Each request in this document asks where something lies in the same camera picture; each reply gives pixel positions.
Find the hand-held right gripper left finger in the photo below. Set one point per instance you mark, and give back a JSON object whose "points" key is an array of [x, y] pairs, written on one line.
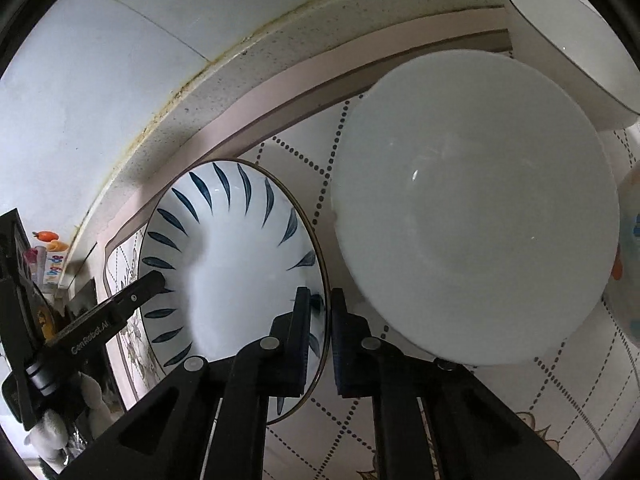
{"points": [[301, 345]]}

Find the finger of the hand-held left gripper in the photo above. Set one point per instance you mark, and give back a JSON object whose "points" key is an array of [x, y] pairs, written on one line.
{"points": [[142, 291]]}

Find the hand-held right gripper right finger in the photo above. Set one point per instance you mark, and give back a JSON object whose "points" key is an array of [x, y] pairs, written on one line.
{"points": [[342, 350]]}

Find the blue leaf pattern plate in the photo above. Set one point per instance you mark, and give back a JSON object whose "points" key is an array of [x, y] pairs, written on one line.
{"points": [[240, 240]]}

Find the plain white plate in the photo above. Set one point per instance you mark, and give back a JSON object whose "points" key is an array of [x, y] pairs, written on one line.
{"points": [[475, 210]]}

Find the colourful patterned bowl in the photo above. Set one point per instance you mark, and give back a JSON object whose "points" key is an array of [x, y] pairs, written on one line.
{"points": [[631, 260]]}

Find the white bowl with dark rim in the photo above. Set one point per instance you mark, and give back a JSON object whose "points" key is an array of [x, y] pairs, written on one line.
{"points": [[550, 50]]}

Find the person's left hand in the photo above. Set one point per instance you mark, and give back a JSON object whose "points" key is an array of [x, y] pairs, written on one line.
{"points": [[50, 432]]}

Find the diamond pattern floral mat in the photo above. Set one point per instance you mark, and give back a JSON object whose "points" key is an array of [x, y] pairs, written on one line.
{"points": [[575, 385]]}

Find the colourful character wall sticker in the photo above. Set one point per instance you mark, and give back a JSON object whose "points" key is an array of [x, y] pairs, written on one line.
{"points": [[52, 266]]}

